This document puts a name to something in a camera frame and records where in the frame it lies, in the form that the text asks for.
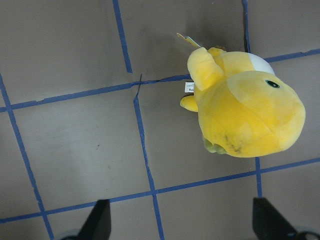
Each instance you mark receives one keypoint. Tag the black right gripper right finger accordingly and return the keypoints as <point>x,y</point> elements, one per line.
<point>268,223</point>

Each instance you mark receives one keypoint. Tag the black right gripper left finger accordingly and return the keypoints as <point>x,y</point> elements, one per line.
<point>98,224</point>

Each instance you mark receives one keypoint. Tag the yellow plush dinosaur toy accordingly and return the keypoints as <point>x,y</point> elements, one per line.
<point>244,110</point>

